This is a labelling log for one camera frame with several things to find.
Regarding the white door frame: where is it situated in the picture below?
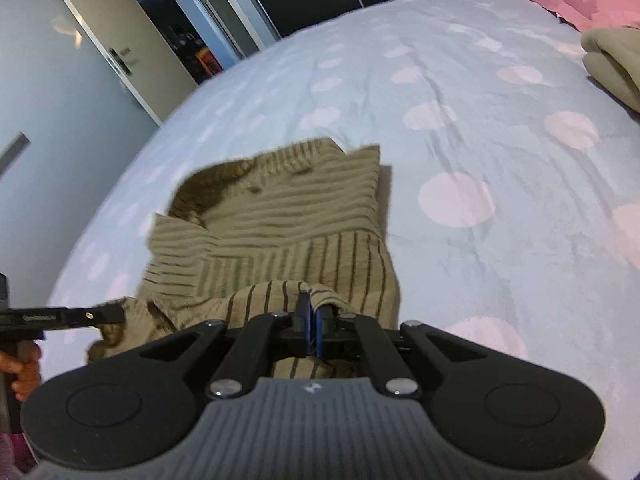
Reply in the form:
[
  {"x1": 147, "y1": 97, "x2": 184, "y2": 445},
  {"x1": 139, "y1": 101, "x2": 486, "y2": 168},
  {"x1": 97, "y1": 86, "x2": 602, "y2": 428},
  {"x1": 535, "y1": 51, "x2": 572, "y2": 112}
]
[{"x1": 150, "y1": 0, "x2": 282, "y2": 57}]

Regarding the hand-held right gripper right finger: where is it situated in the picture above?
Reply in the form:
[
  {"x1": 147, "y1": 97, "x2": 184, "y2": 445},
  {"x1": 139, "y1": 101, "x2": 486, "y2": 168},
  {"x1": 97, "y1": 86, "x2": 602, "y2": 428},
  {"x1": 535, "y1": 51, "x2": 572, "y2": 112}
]
[{"x1": 316, "y1": 305, "x2": 488, "y2": 401}]

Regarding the orange chair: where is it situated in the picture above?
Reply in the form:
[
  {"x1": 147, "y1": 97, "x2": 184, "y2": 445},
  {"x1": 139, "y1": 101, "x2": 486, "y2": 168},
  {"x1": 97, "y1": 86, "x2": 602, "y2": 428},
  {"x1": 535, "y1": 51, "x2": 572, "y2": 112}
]
[{"x1": 195, "y1": 45, "x2": 222, "y2": 79}]

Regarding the grey pink-dotted bed blanket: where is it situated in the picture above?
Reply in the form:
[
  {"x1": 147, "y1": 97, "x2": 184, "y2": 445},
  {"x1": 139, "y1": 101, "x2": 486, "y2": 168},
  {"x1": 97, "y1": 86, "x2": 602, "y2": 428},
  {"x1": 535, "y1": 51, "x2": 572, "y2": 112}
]
[{"x1": 47, "y1": 0, "x2": 640, "y2": 402}]

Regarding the pink fuzzy cloth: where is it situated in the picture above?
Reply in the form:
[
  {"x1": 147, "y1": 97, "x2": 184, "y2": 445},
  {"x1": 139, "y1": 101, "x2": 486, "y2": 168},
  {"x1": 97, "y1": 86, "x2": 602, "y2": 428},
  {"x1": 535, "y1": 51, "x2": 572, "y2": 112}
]
[{"x1": 0, "y1": 432, "x2": 37, "y2": 477}]

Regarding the person's left hand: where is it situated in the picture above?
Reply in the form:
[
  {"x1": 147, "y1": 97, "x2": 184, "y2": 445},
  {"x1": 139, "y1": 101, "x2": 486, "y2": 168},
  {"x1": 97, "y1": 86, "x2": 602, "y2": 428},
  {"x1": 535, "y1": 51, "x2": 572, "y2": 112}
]
[{"x1": 0, "y1": 341, "x2": 42, "y2": 402}]

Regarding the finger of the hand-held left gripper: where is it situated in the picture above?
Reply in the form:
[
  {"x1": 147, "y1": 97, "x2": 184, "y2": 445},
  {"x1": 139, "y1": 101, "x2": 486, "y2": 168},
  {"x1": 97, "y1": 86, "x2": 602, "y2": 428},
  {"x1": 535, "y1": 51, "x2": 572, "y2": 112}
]
[{"x1": 67, "y1": 302, "x2": 126, "y2": 329}]

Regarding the olive folded blanket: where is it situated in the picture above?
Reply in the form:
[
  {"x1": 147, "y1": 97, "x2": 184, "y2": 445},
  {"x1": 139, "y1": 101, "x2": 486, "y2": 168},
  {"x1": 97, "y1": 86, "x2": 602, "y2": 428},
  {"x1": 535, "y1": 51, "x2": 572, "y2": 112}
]
[{"x1": 581, "y1": 27, "x2": 640, "y2": 114}]

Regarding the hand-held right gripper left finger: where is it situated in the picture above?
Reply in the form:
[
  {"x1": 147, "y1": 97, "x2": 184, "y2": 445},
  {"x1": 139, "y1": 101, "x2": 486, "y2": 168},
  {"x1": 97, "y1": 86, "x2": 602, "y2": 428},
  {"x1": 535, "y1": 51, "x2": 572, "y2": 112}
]
[{"x1": 137, "y1": 294, "x2": 310, "y2": 401}]

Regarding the grey wall switch panel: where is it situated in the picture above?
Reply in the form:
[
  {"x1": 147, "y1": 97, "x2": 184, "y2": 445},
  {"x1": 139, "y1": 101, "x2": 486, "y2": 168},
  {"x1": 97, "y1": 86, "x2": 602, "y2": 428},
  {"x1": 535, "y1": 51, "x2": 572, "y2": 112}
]
[{"x1": 0, "y1": 132, "x2": 31, "y2": 177}]

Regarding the brown striped shirt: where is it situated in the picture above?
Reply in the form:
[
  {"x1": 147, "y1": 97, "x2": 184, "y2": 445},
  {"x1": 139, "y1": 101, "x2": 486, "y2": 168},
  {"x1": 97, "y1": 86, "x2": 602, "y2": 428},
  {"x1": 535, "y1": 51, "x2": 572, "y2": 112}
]
[{"x1": 87, "y1": 137, "x2": 404, "y2": 382}]

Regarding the black door handle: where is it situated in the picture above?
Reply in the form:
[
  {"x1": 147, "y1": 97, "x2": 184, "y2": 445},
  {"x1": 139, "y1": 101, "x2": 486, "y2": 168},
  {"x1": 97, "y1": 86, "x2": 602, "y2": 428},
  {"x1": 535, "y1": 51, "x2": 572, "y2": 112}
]
[{"x1": 107, "y1": 47, "x2": 139, "y2": 77}]

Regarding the beige door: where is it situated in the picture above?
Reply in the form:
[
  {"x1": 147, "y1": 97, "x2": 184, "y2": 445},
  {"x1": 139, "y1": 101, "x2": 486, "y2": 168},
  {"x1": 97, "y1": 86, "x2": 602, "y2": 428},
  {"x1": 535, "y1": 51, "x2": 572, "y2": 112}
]
[{"x1": 44, "y1": 0, "x2": 199, "y2": 127}]

